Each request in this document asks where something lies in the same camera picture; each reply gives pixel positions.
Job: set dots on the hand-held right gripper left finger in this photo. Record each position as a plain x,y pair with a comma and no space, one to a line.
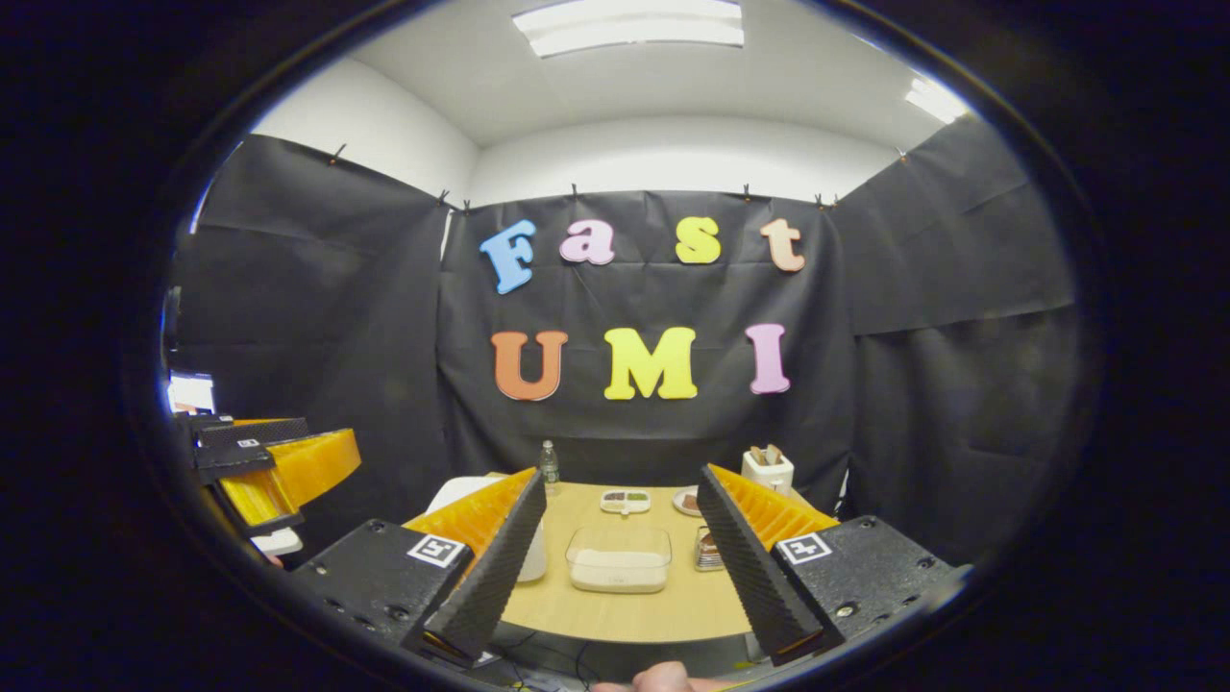
490,577

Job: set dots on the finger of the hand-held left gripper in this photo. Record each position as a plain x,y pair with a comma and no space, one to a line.
264,430
307,471

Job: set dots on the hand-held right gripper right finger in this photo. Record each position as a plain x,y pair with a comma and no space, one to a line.
759,577

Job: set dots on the clear mesh chopstick holder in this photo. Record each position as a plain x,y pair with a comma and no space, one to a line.
704,565

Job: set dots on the white rice cooker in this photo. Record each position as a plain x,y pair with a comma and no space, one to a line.
461,490

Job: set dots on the clear rice container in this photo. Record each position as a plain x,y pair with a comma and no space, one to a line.
620,567

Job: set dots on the blue white screen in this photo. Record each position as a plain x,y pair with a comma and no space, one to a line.
192,394

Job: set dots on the white toaster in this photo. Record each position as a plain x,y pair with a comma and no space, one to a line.
769,476

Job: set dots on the white round plate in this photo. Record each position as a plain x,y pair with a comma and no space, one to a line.
680,507

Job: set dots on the clear plastic water bottle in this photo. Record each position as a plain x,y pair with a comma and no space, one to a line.
549,471

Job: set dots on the white divided grain tray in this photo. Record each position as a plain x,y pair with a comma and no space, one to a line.
625,501

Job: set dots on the small ceiling light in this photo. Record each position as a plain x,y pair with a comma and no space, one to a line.
937,99

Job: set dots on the long ceiling light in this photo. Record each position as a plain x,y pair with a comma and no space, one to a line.
629,24

